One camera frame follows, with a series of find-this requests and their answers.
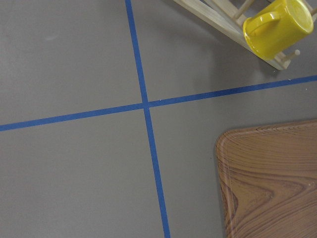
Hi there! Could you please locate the yellow mug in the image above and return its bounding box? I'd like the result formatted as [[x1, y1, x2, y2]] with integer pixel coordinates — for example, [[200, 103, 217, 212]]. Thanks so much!
[[243, 0, 314, 60]]

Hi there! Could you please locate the wooden dish rack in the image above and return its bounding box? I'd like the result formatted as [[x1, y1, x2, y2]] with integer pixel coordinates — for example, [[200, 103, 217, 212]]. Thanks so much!
[[174, 0, 317, 70]]

